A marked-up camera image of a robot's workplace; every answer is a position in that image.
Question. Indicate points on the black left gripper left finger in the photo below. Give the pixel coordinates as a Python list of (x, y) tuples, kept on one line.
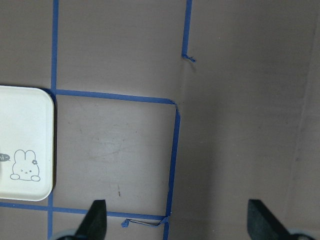
[(94, 224)]

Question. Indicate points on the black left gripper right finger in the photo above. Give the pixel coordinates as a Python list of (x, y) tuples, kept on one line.
[(262, 224)]

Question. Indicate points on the cream bunny tray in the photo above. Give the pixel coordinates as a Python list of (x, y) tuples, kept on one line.
[(26, 143)]

